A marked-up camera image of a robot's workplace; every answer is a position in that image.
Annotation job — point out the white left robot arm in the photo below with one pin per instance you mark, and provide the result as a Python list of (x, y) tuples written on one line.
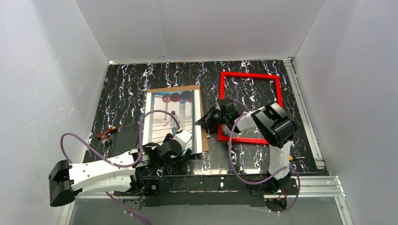
[(122, 173)]

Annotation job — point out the brown fibreboard backing board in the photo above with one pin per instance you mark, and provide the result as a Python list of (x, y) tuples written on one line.
[(205, 136)]

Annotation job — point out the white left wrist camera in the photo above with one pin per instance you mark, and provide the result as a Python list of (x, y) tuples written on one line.
[(182, 136)]

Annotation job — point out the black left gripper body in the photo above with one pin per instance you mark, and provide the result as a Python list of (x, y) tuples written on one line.
[(169, 138)]

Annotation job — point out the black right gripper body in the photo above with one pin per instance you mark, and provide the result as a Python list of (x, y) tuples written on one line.
[(214, 116)]

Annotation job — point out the aluminium front rail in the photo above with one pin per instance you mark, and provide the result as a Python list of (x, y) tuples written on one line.
[(317, 186)]

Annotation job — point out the yellow handled screwdriver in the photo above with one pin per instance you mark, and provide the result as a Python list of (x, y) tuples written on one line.
[(295, 158)]

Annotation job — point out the aluminium right side rail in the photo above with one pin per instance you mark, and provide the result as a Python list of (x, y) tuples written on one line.
[(316, 152)]

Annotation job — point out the lantern photo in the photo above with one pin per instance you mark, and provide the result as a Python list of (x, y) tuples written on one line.
[(168, 118)]

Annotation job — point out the brown copper pipe fitting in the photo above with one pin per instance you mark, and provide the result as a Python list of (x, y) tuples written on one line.
[(105, 135)]

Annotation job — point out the red picture frame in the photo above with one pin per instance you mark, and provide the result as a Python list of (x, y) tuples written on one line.
[(275, 78)]

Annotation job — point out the aluminium rail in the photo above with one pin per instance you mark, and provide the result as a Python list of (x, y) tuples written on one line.
[(317, 186), (316, 152)]

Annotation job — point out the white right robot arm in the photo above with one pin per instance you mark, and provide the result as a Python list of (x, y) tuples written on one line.
[(274, 123)]

